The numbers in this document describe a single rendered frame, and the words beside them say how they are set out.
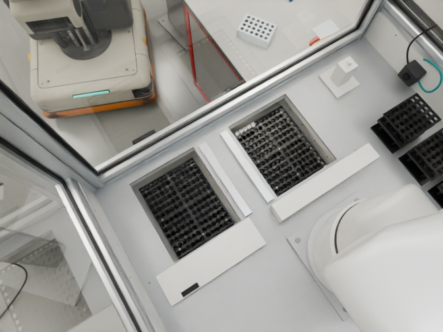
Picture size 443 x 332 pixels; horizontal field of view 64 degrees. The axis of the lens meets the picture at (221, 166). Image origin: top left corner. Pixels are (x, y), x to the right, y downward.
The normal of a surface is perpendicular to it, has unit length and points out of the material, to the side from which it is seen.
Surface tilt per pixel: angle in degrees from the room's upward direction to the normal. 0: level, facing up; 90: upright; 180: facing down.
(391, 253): 10
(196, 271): 0
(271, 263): 0
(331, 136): 0
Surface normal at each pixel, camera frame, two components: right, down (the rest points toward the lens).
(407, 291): -0.15, -0.22
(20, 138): 0.54, 0.80
